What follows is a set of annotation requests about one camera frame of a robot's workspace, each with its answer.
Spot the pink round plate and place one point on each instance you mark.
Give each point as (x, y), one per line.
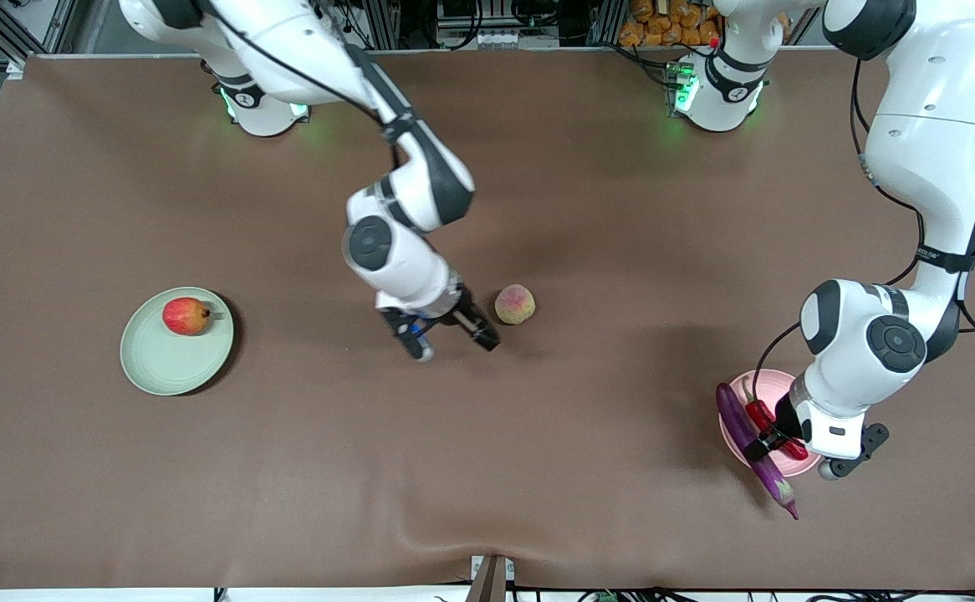
(772, 385)

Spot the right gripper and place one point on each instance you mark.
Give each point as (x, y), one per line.
(460, 307)

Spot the right white Franka robot arm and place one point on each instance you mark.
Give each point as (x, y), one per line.
(395, 251)

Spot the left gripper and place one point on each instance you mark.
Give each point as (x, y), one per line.
(785, 415)

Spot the white connector block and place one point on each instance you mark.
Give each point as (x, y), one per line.
(500, 38)

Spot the left white Franka robot arm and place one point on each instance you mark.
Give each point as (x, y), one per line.
(931, 125)

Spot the post with metal bracket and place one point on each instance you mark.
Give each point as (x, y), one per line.
(492, 581)

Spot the aluminium frame corner post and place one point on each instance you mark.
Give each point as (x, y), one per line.
(15, 65)

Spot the red pomegranate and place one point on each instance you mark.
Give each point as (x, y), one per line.
(185, 318)

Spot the long purple eggplant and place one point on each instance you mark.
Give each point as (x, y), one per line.
(738, 418)

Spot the pale green round plate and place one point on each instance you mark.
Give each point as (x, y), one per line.
(170, 359)

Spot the brown table cover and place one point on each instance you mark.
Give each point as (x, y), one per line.
(421, 460)

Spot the aluminium frame upright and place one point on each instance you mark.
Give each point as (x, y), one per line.
(380, 23)
(606, 21)

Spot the yellow-pink peach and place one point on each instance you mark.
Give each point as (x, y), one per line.
(515, 304)

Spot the pile of orange packets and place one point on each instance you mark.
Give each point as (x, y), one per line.
(671, 25)

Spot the red chili pepper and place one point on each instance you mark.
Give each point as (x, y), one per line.
(759, 411)

